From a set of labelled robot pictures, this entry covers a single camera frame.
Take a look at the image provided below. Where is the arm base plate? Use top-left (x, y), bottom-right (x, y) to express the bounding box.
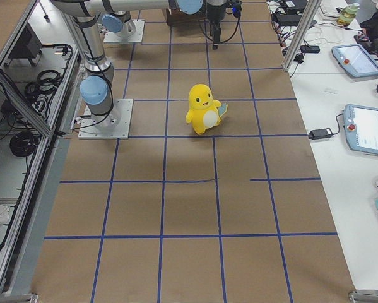
top-left (102, 15), bottom-right (145, 44)
top-left (78, 98), bottom-right (133, 140)

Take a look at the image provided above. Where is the far teach pendant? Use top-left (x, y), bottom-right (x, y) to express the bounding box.
top-left (331, 44), bottom-right (378, 78)

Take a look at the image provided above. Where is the black power adapter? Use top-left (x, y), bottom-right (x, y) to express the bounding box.
top-left (308, 128), bottom-right (333, 140)

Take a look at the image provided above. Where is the aluminium frame post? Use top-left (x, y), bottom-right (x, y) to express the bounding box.
top-left (282, 0), bottom-right (321, 71)

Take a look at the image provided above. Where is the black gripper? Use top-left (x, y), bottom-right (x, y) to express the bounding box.
top-left (206, 0), bottom-right (227, 50)

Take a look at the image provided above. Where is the yellow plush toy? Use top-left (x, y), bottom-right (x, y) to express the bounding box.
top-left (185, 84), bottom-right (228, 135)

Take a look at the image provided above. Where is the teach pendant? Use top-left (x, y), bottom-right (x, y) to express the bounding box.
top-left (343, 104), bottom-right (378, 155)
top-left (331, 44), bottom-right (378, 78)

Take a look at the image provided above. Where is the green drink bottle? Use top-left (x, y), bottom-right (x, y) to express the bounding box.
top-left (336, 3), bottom-right (360, 27)

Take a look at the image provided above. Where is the near teach pendant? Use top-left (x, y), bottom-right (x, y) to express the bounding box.
top-left (343, 104), bottom-right (378, 155)

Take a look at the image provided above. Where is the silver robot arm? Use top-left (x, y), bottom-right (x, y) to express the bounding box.
top-left (52, 1), bottom-right (203, 128)
top-left (101, 1), bottom-right (241, 49)

